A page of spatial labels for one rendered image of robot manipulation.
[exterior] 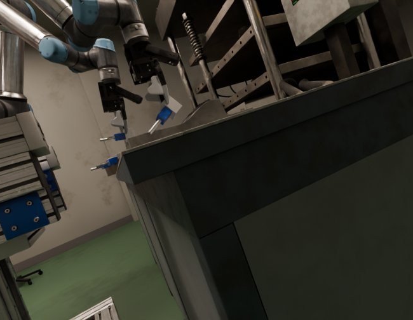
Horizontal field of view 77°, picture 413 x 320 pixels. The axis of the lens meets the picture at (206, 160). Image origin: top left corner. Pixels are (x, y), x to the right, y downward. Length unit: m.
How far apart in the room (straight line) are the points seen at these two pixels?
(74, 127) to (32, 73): 0.99
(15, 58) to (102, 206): 3.51
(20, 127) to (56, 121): 4.04
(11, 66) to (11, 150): 0.72
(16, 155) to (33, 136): 0.06
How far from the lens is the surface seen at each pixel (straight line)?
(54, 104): 4.86
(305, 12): 1.35
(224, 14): 1.83
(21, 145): 0.73
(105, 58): 1.12
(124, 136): 1.10
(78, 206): 4.64
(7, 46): 1.42
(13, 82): 1.41
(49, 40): 1.08
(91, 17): 0.88
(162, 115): 0.81
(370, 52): 1.84
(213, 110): 1.01
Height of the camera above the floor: 0.77
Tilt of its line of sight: 3 degrees down
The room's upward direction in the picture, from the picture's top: 20 degrees counter-clockwise
